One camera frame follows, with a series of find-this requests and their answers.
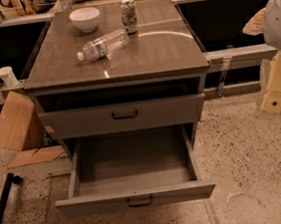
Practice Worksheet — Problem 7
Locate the grey drawer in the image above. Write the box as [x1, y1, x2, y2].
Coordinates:
[55, 125, 215, 217]
[40, 94, 204, 139]

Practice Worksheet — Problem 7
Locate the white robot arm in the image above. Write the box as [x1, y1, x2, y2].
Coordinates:
[242, 0, 281, 119]

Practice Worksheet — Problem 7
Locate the white ceramic bowl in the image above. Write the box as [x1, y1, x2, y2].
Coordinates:
[69, 7, 101, 33]

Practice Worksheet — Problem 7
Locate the flat cardboard sheet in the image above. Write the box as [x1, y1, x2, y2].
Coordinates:
[8, 145, 65, 168]

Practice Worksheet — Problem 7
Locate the brown cardboard box left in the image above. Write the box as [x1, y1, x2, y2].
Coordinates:
[0, 92, 44, 151]

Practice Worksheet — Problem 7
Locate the white paper cup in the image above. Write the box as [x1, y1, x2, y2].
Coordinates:
[0, 66, 18, 87]

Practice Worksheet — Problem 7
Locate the grey drawer cabinet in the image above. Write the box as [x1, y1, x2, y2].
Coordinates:
[25, 0, 210, 151]

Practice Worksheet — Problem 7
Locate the grey top drawer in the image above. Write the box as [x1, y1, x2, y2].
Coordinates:
[40, 94, 204, 139]

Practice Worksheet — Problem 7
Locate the black metal stand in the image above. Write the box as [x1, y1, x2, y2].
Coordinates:
[0, 172, 22, 224]

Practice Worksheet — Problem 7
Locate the clear plastic water bottle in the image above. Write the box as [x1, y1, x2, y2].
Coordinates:
[77, 29, 129, 61]

